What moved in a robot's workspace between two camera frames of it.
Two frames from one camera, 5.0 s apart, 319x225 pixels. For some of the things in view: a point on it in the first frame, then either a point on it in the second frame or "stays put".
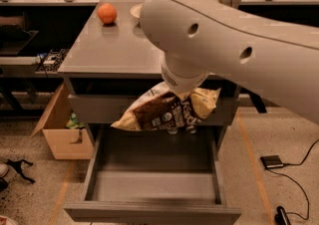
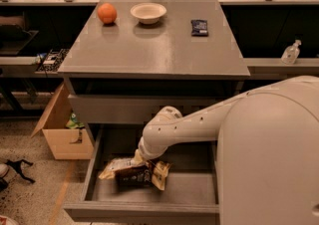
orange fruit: x=107 y=13 stays put
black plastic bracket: x=16 y=165 stays put
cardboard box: x=65 y=143 stays put
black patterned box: x=50 y=62 stays put
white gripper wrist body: x=180 y=82 → x=145 y=152
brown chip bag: x=169 y=110 → x=130 y=173
